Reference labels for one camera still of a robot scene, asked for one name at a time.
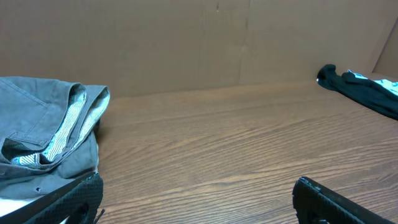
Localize black garment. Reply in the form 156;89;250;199
317;64;397;120

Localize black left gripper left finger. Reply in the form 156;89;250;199
1;172;104;224

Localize grey folded shorts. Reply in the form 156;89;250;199
1;77;110;200

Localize light blue t-shirt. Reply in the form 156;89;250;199
348;70;398;95

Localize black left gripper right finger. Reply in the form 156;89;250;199
292;177;394;224

